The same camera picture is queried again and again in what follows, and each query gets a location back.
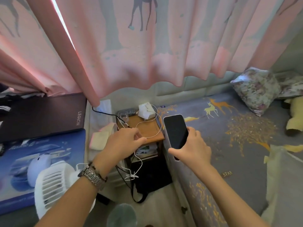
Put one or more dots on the person's left hand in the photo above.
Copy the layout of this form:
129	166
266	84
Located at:
118	146

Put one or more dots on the person's right hand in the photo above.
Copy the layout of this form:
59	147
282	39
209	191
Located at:
196	153

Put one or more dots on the black smartphone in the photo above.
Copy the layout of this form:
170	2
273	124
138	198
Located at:
175	130

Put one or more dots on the small wooden bedside table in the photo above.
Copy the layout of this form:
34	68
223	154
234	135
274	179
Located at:
148	130

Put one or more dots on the person's left forearm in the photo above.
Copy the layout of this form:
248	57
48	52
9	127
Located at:
71	208

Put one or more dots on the person's right forearm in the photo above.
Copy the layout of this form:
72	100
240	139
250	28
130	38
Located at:
225	200

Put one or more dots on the white desk fan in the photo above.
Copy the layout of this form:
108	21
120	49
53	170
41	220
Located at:
52	186

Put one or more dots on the yellow cloth pink trim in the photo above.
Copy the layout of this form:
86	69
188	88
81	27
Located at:
98	140
109	127

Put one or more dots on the clear drinking glass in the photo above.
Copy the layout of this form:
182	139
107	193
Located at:
123	116

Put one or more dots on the gray patterned glasses case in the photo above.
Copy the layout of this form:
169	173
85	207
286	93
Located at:
131	111

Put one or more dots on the silver metal wristwatch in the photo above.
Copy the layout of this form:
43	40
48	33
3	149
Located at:
93	178

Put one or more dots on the translucent plastic drawer unit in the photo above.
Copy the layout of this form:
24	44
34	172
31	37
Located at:
104	107

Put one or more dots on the white tissue pack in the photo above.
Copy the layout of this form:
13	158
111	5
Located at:
145	111

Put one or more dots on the black bag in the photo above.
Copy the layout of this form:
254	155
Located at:
151	177

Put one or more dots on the blue mouse pad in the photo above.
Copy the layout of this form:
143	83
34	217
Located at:
66	148

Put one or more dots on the pale padded headboard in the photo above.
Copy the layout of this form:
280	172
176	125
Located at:
189	89

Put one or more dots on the translucent trash bin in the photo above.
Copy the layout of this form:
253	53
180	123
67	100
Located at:
122	216

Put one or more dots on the black laptop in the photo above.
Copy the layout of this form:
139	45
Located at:
42	115

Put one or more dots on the white computer mouse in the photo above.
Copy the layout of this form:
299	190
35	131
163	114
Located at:
38	170

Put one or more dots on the floral pillow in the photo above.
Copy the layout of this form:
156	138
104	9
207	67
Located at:
292	86
258	92

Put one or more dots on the cream pink deer curtain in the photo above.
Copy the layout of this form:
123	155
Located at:
142	56

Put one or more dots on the yellow plush toy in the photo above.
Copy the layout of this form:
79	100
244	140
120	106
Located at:
296	115

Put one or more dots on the white bed frame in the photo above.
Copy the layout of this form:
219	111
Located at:
187	210

